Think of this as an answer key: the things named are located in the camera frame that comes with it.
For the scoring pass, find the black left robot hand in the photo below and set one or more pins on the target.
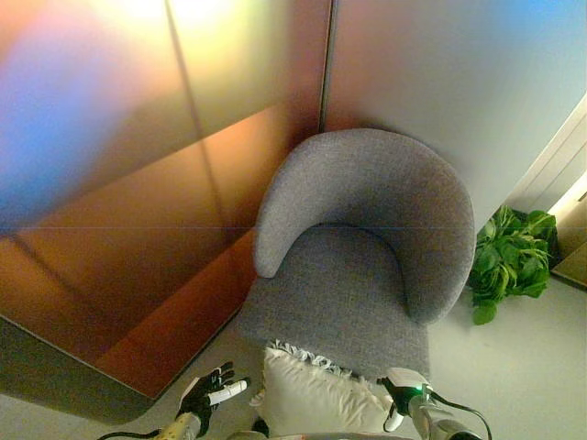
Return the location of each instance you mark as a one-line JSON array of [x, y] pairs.
[[202, 392]]

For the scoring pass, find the grey fabric round armchair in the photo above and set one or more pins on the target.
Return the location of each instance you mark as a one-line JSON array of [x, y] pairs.
[[348, 293]]

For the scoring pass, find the white fringed pillow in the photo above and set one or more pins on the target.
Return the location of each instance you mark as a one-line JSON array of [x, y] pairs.
[[312, 399]]

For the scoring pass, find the white door frame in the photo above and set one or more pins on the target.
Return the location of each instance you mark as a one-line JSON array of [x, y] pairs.
[[546, 160]]

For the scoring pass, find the black left robot foot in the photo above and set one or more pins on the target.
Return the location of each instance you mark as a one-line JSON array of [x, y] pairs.
[[262, 426]]

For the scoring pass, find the copper glossy stepped cabinet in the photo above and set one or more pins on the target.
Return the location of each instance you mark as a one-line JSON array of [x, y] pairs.
[[137, 256]]

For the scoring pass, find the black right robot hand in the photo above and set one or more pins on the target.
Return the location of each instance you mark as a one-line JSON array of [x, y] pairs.
[[406, 389]]

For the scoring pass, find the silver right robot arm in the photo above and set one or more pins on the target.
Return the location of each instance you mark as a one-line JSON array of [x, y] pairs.
[[440, 424]]

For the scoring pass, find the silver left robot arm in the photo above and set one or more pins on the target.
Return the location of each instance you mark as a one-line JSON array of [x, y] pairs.
[[181, 426]]

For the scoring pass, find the green leafy potted plant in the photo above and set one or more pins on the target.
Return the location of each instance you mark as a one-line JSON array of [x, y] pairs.
[[509, 261]]

